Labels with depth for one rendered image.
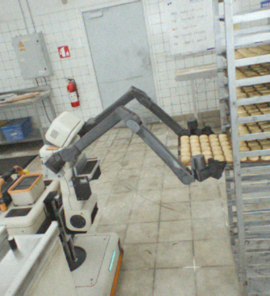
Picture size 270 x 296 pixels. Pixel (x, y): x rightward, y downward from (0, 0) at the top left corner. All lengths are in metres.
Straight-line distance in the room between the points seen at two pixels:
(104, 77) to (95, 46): 0.53
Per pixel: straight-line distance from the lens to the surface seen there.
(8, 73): 6.31
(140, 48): 5.56
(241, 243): 1.92
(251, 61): 1.55
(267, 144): 1.76
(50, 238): 1.61
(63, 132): 1.81
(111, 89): 5.75
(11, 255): 1.69
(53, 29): 5.86
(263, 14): 1.54
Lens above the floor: 1.75
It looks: 22 degrees down
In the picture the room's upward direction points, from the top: 11 degrees counter-clockwise
